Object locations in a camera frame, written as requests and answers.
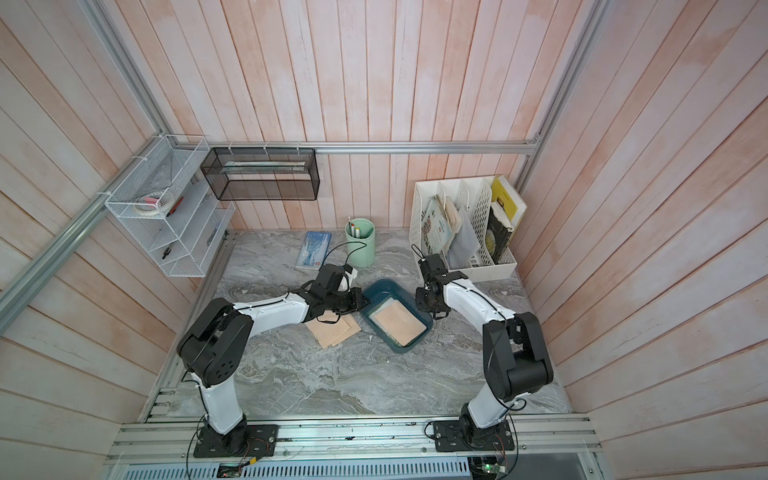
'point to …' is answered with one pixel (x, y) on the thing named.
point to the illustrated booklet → (436, 226)
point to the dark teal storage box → (375, 293)
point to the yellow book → (513, 204)
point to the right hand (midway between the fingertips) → (425, 302)
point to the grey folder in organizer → (465, 246)
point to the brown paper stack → (403, 326)
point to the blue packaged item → (314, 249)
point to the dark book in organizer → (498, 231)
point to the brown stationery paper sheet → (329, 334)
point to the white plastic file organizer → (448, 217)
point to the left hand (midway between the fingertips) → (371, 305)
